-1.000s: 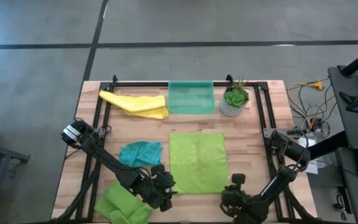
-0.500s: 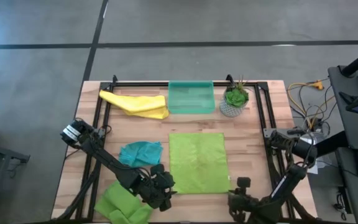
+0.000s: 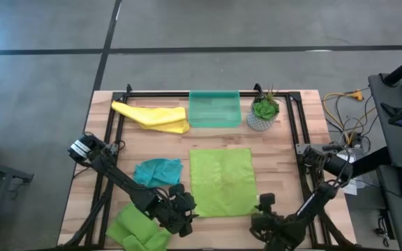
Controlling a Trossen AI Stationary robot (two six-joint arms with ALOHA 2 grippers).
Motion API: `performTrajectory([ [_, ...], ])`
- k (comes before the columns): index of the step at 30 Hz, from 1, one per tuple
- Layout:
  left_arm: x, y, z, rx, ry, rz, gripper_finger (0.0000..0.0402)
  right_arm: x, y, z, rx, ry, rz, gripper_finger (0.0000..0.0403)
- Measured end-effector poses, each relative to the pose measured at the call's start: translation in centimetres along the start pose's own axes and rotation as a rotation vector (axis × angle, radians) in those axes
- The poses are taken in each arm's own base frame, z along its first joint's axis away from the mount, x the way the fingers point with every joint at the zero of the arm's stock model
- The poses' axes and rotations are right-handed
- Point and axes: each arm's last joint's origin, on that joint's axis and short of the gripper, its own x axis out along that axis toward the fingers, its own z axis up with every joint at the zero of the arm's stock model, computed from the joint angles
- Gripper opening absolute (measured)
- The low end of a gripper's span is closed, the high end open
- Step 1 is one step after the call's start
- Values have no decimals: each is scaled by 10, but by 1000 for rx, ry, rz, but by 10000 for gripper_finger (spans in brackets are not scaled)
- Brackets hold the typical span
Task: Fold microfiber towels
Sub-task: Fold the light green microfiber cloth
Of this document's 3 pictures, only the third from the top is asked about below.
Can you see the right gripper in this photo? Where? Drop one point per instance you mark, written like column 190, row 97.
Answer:
column 272, row 233

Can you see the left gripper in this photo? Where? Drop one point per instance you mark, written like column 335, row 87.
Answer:
column 174, row 212

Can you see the lime green microfiber towel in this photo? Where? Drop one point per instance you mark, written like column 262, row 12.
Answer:
column 131, row 226
column 222, row 181

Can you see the teal microfiber towel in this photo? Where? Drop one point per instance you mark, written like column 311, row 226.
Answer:
column 157, row 172

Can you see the yellow microfiber towel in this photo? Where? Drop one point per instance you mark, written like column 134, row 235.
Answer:
column 155, row 116

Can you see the translucent green plastic bin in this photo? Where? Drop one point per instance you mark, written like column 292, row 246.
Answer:
column 215, row 109

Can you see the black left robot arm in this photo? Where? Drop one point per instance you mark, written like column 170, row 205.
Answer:
column 124, row 181

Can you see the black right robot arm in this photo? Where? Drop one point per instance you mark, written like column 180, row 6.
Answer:
column 321, row 195

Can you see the white triangle-patterned plant pot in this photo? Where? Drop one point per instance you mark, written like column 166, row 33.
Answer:
column 257, row 124

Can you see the white paper sheet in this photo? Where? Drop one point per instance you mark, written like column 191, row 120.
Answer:
column 351, row 189

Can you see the green succulent plant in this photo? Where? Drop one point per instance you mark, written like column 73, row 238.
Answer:
column 265, row 108

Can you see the black metal beam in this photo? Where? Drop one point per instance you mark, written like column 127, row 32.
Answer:
column 372, row 161

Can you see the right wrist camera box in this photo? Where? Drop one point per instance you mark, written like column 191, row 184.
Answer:
column 267, row 201

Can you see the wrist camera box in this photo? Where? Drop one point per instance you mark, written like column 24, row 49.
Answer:
column 267, row 201
column 177, row 190

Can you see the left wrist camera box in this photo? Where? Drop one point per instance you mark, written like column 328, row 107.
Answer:
column 177, row 190

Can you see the black metal table frame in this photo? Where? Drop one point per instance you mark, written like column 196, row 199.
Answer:
column 173, row 94

